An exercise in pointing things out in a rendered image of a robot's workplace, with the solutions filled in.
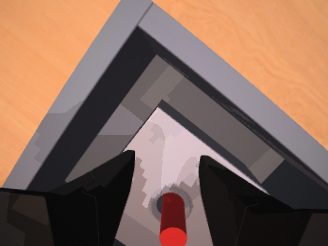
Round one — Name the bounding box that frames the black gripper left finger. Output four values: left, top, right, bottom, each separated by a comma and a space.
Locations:
0, 150, 135, 246

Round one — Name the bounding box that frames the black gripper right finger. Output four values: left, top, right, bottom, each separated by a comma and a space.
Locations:
199, 155, 328, 246

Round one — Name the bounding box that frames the red peg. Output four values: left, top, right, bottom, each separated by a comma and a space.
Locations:
159, 192, 187, 246

